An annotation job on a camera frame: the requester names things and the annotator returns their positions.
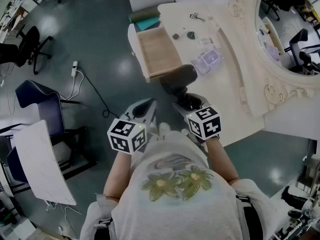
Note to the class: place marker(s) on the white tube with black cap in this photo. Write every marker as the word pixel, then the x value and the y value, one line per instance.
pixel 175 36

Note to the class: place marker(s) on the person's right forearm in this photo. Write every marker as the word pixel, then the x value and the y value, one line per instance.
pixel 222 161

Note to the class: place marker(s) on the person's white shoe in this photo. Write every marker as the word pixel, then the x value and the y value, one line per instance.
pixel 163 127

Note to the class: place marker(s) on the rolled olive mat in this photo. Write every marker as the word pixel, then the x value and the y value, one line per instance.
pixel 143 14

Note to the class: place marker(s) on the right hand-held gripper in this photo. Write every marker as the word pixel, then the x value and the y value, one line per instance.
pixel 205 124

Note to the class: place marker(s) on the clear plastic packet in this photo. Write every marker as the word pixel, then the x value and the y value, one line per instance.
pixel 207 41

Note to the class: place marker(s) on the white power strip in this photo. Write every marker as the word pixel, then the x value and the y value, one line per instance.
pixel 74 70

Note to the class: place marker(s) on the dark blue chair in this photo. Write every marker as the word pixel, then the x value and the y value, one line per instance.
pixel 47 106
pixel 16 166

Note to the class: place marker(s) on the person's left forearm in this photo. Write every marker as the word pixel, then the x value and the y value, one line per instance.
pixel 117 174

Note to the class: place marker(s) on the person's grey flower-print shirt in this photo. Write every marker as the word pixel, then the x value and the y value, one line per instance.
pixel 175 209

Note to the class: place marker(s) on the green round compact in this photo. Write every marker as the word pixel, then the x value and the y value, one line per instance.
pixel 191 35

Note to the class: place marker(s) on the purple wipes packet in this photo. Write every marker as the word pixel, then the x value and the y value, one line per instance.
pixel 210 57

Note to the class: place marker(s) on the oval mirror with ornate frame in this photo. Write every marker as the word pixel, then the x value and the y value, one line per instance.
pixel 252 9

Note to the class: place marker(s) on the black cylindrical case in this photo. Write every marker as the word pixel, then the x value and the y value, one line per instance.
pixel 178 77

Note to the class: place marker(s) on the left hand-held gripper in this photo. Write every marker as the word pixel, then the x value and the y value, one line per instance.
pixel 125 136

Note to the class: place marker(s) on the black eyelash curler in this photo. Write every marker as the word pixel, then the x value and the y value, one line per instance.
pixel 193 15

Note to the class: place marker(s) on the white marble-look table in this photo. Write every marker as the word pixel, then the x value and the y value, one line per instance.
pixel 42 159

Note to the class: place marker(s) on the teal mat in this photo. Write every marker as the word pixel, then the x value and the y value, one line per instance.
pixel 147 23

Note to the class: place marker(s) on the cream large wooden drawer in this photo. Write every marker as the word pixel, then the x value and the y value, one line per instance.
pixel 157 49

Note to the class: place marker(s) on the cream white vanity dressing table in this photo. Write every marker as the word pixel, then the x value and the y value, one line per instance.
pixel 225 89

